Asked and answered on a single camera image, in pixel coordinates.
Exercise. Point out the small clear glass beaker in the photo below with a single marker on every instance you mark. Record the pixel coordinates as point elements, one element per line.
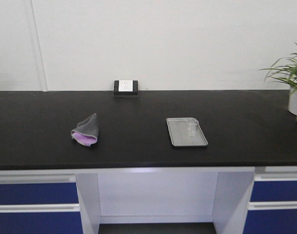
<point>192,126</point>

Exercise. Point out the gray purple cloth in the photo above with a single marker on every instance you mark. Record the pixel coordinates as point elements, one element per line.
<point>86,132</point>

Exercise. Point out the gray metal tray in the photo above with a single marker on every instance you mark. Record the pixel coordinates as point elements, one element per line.
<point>178,132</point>

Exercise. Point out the black white power socket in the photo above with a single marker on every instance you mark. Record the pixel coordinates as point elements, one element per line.
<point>125,88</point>

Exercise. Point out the blue drawer upper left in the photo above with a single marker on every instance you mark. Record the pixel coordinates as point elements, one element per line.
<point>38,193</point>

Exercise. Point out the blue drawer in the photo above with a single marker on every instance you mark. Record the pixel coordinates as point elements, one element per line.
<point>38,193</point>
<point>271,222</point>
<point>41,223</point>
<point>271,191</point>

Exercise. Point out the blue drawer upper right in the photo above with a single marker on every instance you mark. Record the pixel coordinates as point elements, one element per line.
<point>271,191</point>

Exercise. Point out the blue drawer lower left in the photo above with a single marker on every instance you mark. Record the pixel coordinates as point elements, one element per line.
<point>41,223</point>

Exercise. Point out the white plant pot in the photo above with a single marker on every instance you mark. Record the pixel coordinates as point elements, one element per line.
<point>292,106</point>

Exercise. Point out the green potted plant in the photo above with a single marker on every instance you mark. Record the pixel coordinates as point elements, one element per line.
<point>284,70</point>

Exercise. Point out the blue drawer lower right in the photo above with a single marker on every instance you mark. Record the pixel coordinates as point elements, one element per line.
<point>271,222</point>

